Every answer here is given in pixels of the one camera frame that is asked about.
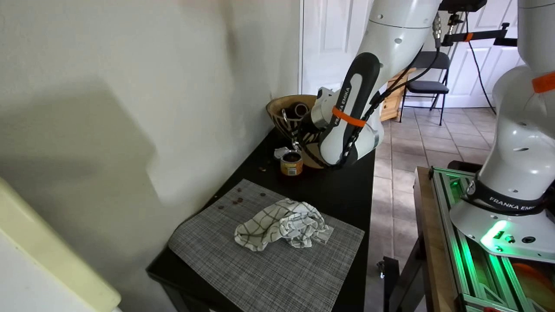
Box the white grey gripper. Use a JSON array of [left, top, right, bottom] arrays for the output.
[[311, 86, 335, 128]]

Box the silver metal spoon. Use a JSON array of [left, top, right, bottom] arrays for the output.
[[289, 117, 302, 152]]

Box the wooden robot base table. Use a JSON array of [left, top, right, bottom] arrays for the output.
[[382, 166, 555, 312]]

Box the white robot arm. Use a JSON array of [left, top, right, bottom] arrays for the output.
[[311, 0, 555, 261]]

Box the can lid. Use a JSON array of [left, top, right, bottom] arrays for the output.
[[275, 147, 294, 159]]

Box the small open tin can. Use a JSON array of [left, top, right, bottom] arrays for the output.
[[282, 152, 304, 176]]

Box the dark round object in bowl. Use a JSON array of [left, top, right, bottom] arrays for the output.
[[294, 102, 311, 117]]

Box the zebra pattern wooden bowl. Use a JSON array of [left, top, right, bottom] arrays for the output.
[[266, 93, 323, 143]]

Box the black side table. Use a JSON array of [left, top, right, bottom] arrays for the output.
[[148, 133, 375, 312]]

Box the white checked dish cloth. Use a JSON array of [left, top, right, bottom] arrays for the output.
[[235, 197, 334, 251]]

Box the black folding chair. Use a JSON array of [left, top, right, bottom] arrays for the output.
[[405, 52, 452, 107]]

